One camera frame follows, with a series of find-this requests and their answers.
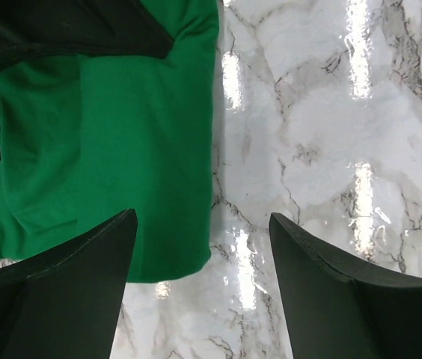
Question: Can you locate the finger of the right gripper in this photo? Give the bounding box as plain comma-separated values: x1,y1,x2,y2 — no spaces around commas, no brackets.
0,0,174,72

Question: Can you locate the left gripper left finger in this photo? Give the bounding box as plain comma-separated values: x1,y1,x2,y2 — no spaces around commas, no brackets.
0,209,138,359

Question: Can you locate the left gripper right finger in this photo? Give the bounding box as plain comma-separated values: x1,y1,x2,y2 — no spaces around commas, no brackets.
269,213,422,358

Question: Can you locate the green t-shirt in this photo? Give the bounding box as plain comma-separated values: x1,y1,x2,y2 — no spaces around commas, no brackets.
0,1,219,283

